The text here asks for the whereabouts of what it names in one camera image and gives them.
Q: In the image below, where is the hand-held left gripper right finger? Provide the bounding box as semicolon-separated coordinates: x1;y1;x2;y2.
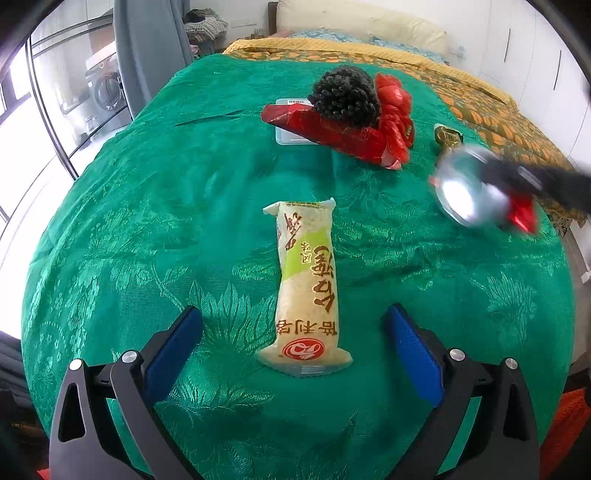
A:
385;304;541;480

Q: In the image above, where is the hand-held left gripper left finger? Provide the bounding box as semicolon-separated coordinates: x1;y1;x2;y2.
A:
48;305;206;480

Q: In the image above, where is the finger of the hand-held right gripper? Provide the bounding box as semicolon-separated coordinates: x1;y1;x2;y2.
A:
480;152;591;205

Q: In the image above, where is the silver red foil packet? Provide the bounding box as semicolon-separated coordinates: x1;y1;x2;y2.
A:
429;144;540;237

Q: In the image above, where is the cream bread packet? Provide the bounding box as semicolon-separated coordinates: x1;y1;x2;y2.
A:
255;198;354;379

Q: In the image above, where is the clear plastic box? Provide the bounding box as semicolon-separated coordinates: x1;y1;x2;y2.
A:
274;97;324;147

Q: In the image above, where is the orange print quilt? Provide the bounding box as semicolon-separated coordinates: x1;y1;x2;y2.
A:
226;46;587;236

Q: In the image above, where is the gold foil wrapper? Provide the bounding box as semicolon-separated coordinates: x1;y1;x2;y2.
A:
433;124;465;149

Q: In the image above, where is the white wardrobe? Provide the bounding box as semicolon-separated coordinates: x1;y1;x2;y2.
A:
478;0;591;162

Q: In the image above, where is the green patterned tablecloth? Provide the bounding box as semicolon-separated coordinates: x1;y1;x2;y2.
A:
21;53;575;480

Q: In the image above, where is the red plastic bag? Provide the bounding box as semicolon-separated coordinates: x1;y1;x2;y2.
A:
373;72;416;167

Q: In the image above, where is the orange cloth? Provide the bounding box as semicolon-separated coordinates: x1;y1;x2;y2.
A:
539;388;591;480

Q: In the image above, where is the yellow textured blanket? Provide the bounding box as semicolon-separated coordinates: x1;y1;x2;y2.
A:
222;37;518;104

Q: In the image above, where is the teal patterned pillow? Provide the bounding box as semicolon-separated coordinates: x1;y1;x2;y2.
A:
369;37;448;64
288;28;370;47

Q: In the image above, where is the red glossy packet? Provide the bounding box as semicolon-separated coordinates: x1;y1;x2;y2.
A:
260;102;404;172

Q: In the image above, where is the black spiky ball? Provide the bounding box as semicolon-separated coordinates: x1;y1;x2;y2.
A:
308;65;382;126

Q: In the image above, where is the cream pillow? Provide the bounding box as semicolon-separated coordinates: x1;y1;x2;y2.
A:
276;0;450;54

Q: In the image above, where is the grey washing machine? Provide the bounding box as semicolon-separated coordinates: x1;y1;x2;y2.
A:
84;50;127;116

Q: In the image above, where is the black framed glass door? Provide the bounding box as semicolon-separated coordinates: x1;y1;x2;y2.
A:
25;9;134;181

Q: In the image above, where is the grey blue curtain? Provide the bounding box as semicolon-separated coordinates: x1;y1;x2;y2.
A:
112;0;197;121

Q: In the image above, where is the pile of clothes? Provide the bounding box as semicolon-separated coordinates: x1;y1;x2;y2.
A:
184;8;228;44

